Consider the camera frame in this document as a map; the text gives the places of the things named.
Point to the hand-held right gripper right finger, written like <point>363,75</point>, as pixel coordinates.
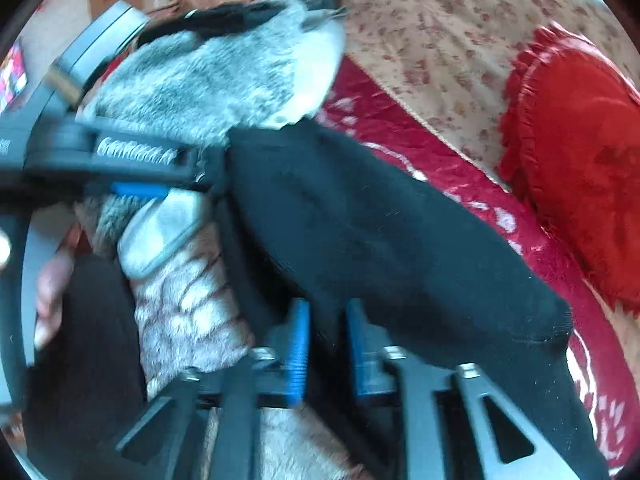
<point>361,360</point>

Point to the dark cloth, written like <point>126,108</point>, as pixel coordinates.
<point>85,360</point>

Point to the colourful screen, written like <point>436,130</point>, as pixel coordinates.
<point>14,77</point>

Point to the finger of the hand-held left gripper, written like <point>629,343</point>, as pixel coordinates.
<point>142,190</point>

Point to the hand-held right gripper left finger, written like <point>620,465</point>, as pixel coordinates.
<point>298,360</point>

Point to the red quilted blanket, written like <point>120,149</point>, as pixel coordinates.
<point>400,130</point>

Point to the floral bedsheet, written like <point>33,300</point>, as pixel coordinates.
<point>440,35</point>

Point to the person's left hand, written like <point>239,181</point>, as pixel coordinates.
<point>50,290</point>

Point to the red heart-shaped pillow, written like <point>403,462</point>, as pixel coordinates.
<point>575,160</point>

